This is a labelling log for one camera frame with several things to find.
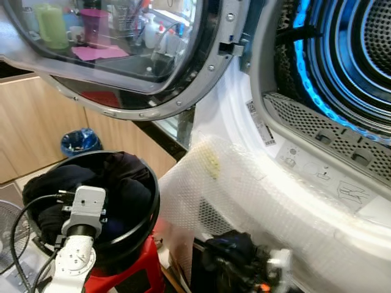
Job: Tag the white front-load washing machine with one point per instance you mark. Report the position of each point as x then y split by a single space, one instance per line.
293 204

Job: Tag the red plastic stool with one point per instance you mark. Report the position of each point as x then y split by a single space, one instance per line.
143 270

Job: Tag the clear bubble wrap sheet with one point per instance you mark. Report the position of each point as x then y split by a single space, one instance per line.
244 189

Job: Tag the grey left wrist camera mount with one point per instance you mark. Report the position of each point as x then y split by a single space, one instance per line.
85 204

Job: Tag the grey floor fan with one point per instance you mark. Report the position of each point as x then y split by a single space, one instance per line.
7 232

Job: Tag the dark clothes pile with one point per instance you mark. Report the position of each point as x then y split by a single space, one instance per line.
128 183

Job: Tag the light wooden cabinet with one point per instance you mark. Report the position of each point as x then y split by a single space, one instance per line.
36 128

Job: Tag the round glass washer door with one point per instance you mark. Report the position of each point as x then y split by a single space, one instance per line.
204 70

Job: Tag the steel washer drum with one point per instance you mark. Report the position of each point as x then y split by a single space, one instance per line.
348 61

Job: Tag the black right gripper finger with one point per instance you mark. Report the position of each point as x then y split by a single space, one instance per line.
229 243
217 268

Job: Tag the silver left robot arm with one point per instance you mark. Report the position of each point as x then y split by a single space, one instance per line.
73 264

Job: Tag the black round plastic basin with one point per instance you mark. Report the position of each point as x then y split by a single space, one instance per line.
145 224

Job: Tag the blue-lined trash bin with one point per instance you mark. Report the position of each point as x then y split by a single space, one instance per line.
79 144

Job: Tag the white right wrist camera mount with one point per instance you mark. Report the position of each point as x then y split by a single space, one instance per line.
282 262

